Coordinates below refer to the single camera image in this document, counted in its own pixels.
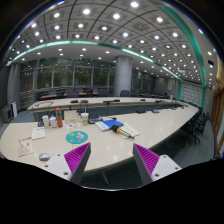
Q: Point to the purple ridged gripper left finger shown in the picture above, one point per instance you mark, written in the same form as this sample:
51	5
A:
70	166

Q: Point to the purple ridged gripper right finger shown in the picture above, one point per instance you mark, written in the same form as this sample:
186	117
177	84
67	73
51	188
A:
151	166

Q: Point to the round teal mouse pad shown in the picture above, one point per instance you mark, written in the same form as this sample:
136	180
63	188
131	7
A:
76	137

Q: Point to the grey computer mouse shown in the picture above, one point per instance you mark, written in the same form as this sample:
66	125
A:
44	157

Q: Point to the green and white cup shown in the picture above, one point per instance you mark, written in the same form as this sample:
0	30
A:
85	118

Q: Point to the black yellow tool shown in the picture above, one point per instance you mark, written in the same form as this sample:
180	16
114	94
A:
118	130

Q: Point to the white paper sheet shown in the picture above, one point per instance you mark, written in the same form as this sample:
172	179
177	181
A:
38	133

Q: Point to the blue folder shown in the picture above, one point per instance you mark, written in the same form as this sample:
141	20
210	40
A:
110	123

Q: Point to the orange red bottle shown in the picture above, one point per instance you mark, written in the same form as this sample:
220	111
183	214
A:
59	117

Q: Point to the white cup left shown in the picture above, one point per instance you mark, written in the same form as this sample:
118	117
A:
45	119

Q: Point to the black office chair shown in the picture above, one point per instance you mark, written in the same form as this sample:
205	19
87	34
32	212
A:
190	132

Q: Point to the round concrete pillar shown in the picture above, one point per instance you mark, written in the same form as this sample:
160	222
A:
123	74

